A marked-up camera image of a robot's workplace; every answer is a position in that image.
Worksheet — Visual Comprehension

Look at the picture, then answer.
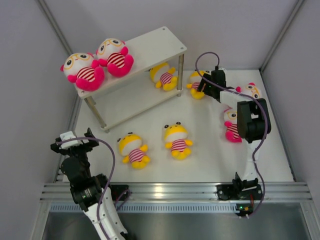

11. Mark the yellow plush toy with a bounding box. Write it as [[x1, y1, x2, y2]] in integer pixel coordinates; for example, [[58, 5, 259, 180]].
[[149, 62, 178, 92], [117, 132, 151, 169], [163, 121, 194, 161], [186, 70, 205, 100]]

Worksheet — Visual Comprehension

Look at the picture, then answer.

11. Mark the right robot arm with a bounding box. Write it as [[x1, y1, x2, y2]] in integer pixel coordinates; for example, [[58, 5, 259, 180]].
[[196, 69, 271, 199]]

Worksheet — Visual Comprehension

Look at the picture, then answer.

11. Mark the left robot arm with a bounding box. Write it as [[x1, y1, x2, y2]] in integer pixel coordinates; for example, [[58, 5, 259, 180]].
[[50, 128, 129, 240]]

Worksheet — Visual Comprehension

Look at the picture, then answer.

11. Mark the yellow plush toy on shelf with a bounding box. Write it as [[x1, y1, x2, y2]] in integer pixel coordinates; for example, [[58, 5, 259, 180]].
[[149, 62, 178, 92]]

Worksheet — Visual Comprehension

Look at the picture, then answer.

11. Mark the white two-tier shelf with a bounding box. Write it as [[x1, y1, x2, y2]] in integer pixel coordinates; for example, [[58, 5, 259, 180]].
[[75, 26, 187, 132]]

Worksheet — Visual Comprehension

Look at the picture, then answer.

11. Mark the pink plush toy far right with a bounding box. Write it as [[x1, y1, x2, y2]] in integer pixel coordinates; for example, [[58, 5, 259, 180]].
[[235, 82, 262, 99]]

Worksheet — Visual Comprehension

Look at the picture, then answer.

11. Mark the pink plush toy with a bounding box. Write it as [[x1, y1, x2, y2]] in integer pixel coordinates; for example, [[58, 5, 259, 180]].
[[223, 107, 242, 143], [235, 82, 262, 99], [60, 52, 106, 92], [95, 38, 134, 78]]

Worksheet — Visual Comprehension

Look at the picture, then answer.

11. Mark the pink plush toy near right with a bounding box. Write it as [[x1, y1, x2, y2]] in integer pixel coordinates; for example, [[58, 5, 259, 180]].
[[223, 107, 242, 143]]

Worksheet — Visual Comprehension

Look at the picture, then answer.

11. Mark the pink plush toy left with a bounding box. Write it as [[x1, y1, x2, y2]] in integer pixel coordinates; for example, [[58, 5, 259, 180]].
[[60, 52, 106, 92]]

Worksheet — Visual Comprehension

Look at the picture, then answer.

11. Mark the black connector with led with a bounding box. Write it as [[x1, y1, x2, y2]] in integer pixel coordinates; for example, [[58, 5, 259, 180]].
[[235, 204, 254, 219]]

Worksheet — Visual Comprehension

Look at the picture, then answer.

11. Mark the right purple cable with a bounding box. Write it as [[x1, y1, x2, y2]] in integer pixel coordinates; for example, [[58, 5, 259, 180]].
[[195, 51, 272, 217]]

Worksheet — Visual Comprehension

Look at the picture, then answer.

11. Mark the purple cable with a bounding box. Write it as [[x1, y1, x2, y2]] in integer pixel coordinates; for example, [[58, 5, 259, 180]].
[[195, 51, 272, 217], [56, 136, 132, 238]]

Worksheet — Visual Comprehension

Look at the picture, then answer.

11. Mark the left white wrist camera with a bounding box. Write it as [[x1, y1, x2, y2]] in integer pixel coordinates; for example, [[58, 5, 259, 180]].
[[59, 131, 82, 150]]

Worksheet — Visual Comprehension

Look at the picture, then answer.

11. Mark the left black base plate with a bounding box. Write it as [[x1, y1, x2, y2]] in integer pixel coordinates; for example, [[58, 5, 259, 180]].
[[110, 184, 130, 201]]

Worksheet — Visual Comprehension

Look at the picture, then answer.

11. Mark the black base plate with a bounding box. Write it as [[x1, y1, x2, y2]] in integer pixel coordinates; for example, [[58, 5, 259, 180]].
[[110, 184, 130, 201], [216, 184, 263, 201]]

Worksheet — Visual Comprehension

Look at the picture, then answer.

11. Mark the aluminium rail frame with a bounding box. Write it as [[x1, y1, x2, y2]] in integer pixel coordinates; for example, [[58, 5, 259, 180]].
[[39, 181, 313, 213]]

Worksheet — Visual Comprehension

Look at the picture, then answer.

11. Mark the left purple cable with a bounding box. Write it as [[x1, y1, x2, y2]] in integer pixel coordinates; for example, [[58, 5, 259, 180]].
[[56, 136, 132, 238]]

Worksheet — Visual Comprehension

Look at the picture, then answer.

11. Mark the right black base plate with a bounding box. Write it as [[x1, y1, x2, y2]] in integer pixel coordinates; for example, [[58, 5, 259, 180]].
[[216, 184, 263, 201]]

